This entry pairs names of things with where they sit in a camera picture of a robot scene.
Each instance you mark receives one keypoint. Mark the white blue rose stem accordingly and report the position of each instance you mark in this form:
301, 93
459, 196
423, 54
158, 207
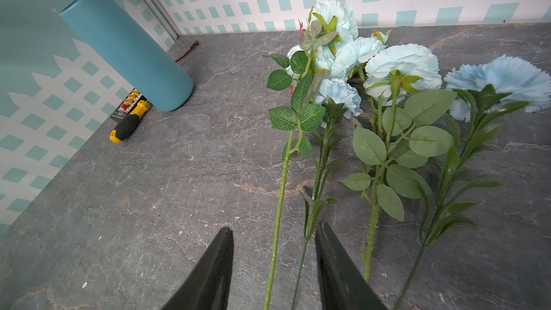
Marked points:
331, 27

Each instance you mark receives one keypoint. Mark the blue carnation stem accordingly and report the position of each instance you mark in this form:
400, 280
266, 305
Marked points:
341, 100
485, 93

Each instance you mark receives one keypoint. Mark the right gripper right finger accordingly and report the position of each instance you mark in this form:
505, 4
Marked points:
341, 284

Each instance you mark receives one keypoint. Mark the light blue rose stem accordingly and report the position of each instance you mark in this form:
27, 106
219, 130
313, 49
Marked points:
403, 85

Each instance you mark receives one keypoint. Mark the yellow black screwdriver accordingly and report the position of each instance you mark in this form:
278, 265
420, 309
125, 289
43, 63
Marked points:
129, 123

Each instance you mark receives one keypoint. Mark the teal ceramic vase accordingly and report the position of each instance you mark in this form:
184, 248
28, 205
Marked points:
130, 51

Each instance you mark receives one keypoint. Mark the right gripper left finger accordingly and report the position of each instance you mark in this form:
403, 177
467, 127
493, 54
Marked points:
208, 285

